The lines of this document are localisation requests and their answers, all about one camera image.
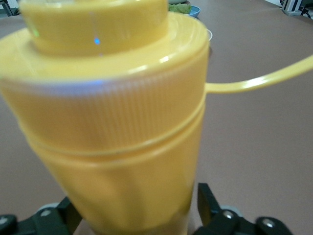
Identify aluminium frame post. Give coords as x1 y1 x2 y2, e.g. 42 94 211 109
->
281 0 313 19

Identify green lettuce leaf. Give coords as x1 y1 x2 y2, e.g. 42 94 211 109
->
168 2 193 15

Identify yellow squeeze bottle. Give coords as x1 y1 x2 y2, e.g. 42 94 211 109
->
0 0 313 235

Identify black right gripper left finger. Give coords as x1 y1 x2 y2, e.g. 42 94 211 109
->
0 197 83 235

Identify blue round plate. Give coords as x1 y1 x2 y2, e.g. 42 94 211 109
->
188 5 202 19

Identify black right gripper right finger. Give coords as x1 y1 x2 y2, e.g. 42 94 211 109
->
195 183 291 235

